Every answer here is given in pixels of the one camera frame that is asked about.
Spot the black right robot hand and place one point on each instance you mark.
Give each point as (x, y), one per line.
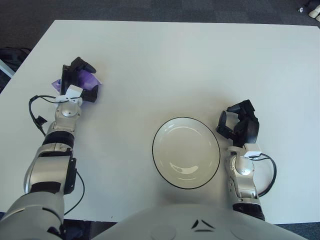
(250, 130)

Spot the white plate with black rim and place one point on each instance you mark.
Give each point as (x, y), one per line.
(186, 152)

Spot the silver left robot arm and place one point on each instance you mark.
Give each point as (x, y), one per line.
(62, 117)

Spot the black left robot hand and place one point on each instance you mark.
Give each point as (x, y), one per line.
(65, 77)

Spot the white robot foot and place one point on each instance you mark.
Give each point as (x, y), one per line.
(313, 13)
(318, 18)

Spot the white panel with blue edge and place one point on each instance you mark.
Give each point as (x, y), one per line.
(5, 68)

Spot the small white round object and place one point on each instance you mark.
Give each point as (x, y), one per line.
(300, 10)

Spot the grey robot torso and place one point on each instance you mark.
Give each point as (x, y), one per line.
(162, 225)

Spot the purple tissue paper pack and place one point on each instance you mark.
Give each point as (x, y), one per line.
(87, 78)

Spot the black bag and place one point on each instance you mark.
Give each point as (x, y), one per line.
(12, 56)

